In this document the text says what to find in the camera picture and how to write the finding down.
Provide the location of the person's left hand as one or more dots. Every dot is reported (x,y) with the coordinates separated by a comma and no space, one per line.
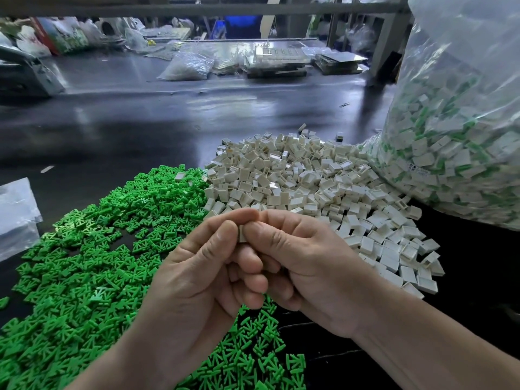
(191,296)

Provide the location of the person's right hand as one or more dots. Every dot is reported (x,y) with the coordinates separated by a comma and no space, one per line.
(317,268)

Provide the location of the small white plastic part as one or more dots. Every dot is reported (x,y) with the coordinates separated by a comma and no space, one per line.
(242,233)

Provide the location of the pile of white plastic caps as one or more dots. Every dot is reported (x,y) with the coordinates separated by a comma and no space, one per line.
(321,174)

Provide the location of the pile of green plastic clips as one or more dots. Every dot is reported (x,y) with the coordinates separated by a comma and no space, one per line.
(65,264)

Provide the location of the clear plastic bag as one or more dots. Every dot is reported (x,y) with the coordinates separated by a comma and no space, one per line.
(451,142)

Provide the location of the person's left forearm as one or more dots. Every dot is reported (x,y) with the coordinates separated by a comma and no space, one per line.
(101,376)

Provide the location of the small green plastic part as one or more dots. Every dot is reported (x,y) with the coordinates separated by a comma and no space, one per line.
(3,302)

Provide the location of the small clear bag of parts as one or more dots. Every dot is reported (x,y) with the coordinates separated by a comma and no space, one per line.
(187,66)

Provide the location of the stack of clear flat bags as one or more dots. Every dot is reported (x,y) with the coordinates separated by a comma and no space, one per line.
(19,217)

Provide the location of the dark flat tray stack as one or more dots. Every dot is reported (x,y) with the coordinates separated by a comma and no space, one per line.
(340,62)

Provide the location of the blue crate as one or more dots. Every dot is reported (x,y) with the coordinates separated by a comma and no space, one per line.
(237,26)

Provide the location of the grey metal horizontal bar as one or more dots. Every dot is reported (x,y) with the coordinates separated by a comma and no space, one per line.
(244,9)

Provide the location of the grey heat sealer machine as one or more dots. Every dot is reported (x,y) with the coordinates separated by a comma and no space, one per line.
(31,73)

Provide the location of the grey metal slanted post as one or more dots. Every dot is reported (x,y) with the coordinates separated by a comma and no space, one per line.
(388,36)

